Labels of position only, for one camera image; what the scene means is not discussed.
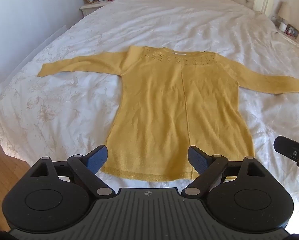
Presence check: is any cream nightstand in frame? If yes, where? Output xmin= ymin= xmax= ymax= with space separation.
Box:
xmin=80 ymin=0 xmax=126 ymax=17
xmin=272 ymin=15 xmax=299 ymax=58

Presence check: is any white shade table lamp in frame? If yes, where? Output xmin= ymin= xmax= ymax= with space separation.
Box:
xmin=277 ymin=1 xmax=291 ymax=24

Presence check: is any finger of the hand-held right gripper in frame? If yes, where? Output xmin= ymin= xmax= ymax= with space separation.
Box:
xmin=274 ymin=135 xmax=299 ymax=162

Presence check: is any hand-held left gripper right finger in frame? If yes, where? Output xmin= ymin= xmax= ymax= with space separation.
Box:
xmin=181 ymin=145 xmax=262 ymax=197

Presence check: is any yellow knit sweater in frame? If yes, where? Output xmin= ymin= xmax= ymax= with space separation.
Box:
xmin=37 ymin=45 xmax=299 ymax=182

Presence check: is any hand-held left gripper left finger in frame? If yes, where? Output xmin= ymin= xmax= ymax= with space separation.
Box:
xmin=30 ymin=144 xmax=116 ymax=197

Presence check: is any white floral bedspread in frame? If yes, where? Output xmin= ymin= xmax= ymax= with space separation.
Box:
xmin=0 ymin=0 xmax=299 ymax=233

